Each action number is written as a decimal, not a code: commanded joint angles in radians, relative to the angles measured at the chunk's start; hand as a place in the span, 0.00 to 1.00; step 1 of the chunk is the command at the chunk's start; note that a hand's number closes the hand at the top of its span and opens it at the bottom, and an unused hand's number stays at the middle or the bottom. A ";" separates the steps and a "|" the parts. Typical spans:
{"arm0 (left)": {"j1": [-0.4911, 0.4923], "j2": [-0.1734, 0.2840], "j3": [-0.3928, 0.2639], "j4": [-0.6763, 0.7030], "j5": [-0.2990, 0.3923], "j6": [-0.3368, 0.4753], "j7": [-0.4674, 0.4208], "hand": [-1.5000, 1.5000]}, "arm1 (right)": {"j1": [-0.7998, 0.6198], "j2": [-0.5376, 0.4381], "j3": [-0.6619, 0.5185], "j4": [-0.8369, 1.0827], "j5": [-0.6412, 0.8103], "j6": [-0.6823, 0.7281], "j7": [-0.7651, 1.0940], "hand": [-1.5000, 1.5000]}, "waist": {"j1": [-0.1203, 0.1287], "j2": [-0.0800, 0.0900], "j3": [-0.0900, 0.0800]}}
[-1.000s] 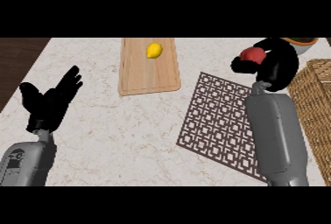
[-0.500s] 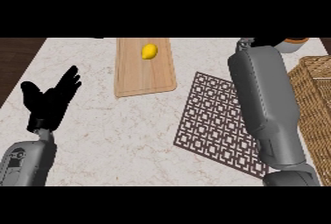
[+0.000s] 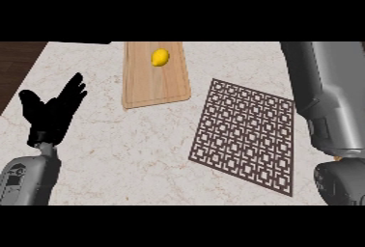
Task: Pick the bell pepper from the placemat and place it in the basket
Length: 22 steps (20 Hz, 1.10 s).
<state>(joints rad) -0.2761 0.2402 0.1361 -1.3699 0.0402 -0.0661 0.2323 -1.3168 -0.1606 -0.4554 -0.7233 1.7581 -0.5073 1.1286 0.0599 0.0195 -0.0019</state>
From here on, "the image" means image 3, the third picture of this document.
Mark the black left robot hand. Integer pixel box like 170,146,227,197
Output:
17,72,90,149

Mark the yellow lemon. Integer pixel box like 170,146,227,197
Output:
149,48,171,68

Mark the brown lattice placemat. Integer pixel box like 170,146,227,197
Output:
186,77,295,198

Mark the wooden cutting board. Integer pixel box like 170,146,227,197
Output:
121,41,192,110

